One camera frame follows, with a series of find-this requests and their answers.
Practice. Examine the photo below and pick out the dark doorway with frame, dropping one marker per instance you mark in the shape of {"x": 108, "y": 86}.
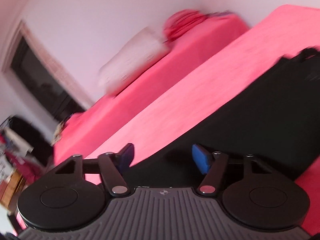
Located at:
{"x": 35, "y": 74}

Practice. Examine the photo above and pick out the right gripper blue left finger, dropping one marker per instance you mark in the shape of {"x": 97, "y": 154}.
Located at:
{"x": 112, "y": 166}

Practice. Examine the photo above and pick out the beige cloth on bed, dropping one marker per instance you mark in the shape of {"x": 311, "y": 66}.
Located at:
{"x": 58, "y": 132}

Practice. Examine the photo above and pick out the light pink pillow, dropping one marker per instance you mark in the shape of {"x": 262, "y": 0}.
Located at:
{"x": 139, "y": 54}

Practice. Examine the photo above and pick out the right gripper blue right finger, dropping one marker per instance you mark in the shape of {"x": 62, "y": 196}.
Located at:
{"x": 212, "y": 165}

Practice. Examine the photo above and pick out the red folded cloth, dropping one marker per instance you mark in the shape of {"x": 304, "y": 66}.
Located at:
{"x": 181, "y": 22}

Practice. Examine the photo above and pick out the black knit pants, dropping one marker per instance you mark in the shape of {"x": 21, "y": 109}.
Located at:
{"x": 276, "y": 118}

